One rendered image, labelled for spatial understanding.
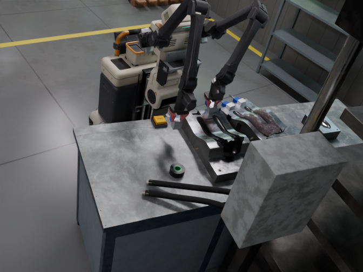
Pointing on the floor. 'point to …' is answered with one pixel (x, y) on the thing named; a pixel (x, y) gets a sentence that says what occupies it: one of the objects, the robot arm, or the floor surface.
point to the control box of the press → (278, 190)
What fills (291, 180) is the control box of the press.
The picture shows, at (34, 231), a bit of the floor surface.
